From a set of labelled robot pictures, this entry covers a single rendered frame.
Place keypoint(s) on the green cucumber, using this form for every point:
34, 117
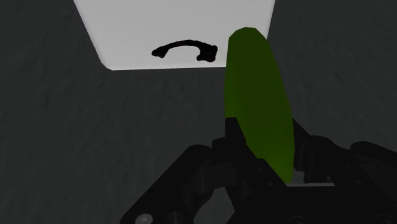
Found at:
257, 102

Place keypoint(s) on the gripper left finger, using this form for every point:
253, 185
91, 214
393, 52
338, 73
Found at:
198, 173

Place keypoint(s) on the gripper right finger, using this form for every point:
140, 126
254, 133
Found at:
338, 161

